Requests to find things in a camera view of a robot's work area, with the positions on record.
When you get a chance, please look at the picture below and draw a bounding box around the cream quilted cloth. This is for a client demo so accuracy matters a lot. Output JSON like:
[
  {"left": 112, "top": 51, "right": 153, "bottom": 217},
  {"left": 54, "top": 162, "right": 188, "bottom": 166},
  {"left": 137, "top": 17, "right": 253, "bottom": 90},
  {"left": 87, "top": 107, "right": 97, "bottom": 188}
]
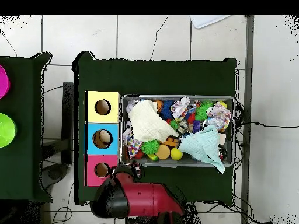
[{"left": 127, "top": 99, "right": 180, "bottom": 143}]

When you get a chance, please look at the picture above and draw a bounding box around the small colourful dotted cloth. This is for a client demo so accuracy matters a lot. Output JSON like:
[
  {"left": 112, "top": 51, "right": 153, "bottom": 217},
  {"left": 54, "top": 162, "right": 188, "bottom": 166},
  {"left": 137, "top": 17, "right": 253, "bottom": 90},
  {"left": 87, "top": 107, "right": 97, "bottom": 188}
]
[{"left": 122, "top": 129, "right": 143, "bottom": 159}]

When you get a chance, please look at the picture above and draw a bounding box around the mint quilted cloth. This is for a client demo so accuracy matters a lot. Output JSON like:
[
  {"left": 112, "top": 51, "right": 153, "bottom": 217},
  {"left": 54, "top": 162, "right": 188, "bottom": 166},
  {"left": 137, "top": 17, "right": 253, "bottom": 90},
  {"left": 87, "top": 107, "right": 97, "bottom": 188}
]
[{"left": 178, "top": 124, "right": 226, "bottom": 174}]

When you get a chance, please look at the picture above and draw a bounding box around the wooden box with three holes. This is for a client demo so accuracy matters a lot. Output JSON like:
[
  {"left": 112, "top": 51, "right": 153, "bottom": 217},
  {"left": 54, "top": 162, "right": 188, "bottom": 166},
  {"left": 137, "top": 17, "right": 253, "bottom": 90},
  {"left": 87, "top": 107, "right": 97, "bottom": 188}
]
[{"left": 84, "top": 90, "right": 122, "bottom": 187}]

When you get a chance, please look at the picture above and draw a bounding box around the clear mesh bin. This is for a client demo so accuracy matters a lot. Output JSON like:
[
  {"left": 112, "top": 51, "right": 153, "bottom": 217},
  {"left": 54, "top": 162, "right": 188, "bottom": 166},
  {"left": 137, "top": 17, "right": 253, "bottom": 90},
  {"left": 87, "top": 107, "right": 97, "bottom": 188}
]
[{"left": 120, "top": 93, "right": 236, "bottom": 168}]

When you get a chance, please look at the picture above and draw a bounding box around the blue spiky ball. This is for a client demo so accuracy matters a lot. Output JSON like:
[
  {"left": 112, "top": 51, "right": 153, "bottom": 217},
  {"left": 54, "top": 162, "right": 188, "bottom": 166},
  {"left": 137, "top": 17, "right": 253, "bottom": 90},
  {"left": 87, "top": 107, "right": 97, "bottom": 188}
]
[{"left": 160, "top": 100, "right": 175, "bottom": 120}]

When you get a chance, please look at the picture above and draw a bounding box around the orange sponge disc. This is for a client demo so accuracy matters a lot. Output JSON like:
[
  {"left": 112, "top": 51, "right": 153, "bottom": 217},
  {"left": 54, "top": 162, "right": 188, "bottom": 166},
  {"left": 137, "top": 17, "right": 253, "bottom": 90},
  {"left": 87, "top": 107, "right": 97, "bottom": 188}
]
[{"left": 155, "top": 143, "right": 171, "bottom": 160}]

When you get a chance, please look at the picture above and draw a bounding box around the large colourful dotted cloth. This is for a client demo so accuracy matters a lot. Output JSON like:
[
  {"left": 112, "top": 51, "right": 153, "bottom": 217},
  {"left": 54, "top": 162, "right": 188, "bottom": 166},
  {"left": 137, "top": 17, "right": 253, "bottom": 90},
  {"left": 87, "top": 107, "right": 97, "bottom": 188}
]
[{"left": 170, "top": 96, "right": 190, "bottom": 120}]

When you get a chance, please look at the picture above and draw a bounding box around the yellow ball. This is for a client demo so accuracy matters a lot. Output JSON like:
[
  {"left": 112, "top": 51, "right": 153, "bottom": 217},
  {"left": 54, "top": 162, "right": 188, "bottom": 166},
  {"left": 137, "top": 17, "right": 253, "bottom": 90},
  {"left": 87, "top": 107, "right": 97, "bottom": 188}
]
[{"left": 169, "top": 147, "right": 183, "bottom": 161}]

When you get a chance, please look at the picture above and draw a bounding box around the dark green table cloth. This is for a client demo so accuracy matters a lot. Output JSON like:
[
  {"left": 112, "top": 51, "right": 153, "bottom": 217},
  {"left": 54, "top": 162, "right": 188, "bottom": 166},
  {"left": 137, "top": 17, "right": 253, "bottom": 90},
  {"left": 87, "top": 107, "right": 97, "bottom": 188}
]
[
  {"left": 0, "top": 51, "right": 54, "bottom": 203},
  {"left": 71, "top": 50, "right": 238, "bottom": 206}
]

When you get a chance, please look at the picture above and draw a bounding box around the pale patterned crumpled cloth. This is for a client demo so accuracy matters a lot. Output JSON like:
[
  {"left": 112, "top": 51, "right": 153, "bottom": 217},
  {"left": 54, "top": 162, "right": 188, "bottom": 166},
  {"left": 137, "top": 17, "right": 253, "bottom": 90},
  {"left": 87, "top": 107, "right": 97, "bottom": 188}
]
[{"left": 206, "top": 101, "right": 232, "bottom": 131}]

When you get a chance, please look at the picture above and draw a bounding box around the green bowl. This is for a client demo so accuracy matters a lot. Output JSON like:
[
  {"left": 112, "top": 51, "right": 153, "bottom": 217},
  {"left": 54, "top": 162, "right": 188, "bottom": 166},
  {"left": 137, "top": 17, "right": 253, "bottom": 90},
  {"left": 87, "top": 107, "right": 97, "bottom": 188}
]
[{"left": 0, "top": 113, "right": 18, "bottom": 148}]

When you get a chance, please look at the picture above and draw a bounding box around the pink bowl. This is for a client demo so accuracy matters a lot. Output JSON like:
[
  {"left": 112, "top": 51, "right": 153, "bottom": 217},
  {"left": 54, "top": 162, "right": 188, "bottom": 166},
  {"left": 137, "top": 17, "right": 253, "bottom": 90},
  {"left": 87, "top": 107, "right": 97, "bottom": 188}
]
[{"left": 0, "top": 64, "right": 11, "bottom": 100}]

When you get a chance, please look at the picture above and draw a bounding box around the black cable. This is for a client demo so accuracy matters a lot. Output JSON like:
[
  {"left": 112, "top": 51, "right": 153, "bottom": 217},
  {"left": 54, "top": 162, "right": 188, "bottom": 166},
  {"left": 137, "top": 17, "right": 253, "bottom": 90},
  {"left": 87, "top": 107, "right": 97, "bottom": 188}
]
[{"left": 235, "top": 121, "right": 299, "bottom": 128}]

